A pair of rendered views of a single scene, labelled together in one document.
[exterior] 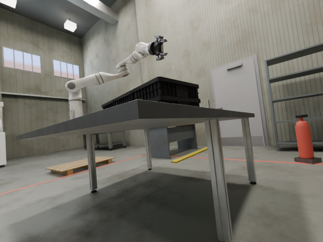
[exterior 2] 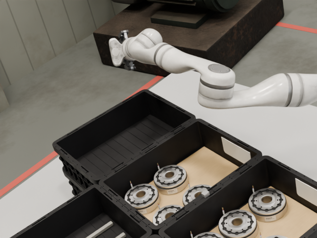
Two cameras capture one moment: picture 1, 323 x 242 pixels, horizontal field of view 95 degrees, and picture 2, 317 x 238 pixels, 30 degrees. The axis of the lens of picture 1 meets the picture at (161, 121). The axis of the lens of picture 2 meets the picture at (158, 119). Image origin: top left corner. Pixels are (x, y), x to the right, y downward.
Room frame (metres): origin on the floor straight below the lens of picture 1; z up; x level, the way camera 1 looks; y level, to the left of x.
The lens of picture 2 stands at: (2.59, 0.43, 2.01)
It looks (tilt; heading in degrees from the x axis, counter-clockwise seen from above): 34 degrees down; 193
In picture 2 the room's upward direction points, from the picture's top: 15 degrees counter-clockwise
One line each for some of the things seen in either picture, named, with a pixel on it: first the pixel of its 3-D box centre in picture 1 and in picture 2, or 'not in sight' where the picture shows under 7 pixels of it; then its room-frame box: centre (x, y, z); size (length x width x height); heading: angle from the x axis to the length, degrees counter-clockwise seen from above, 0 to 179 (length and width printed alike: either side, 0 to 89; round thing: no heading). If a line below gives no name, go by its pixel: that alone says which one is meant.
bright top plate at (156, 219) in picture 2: not in sight; (170, 217); (1.40, 0.11, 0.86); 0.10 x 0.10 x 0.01
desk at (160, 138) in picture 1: (173, 139); not in sight; (3.76, -0.26, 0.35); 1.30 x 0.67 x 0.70; 140
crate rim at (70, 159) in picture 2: (166, 89); (123, 133); (1.05, -0.06, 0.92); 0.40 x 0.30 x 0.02; 132
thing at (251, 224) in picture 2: not in sight; (237, 223); (1.45, 0.30, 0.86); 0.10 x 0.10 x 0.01
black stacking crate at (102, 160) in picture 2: (167, 95); (127, 145); (1.05, -0.06, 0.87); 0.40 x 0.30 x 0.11; 132
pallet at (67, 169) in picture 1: (82, 164); not in sight; (3.13, 1.72, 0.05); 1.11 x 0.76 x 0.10; 143
